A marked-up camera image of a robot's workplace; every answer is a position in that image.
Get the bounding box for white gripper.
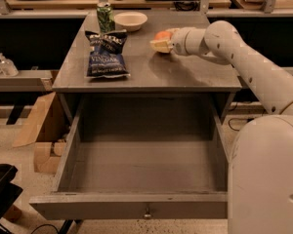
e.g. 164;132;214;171
149;27;209;56

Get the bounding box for orange fruit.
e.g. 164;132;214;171
154;31;172;40

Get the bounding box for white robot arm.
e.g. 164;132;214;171
150;20;293;234

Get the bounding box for grey cabinet counter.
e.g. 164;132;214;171
53;10;241;116

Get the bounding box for grey open top drawer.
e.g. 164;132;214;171
30;94;228;219

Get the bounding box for metal drawer knob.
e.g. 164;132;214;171
143;208;152;219

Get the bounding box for white paper bowl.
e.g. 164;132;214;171
114;12;147;32

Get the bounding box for blue chip bag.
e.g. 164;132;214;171
85;30;130;78

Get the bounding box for green soda can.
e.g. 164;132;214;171
97;2;115;33

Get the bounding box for grey left shelf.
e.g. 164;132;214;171
0;70;53;93

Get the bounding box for brown cardboard box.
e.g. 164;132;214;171
12;72;68;175

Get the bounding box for clear plastic bottle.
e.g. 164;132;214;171
0;53;19;77

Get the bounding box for black chair part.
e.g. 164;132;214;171
0;164;22;234

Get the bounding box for black floor cable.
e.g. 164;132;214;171
227;116;255;133

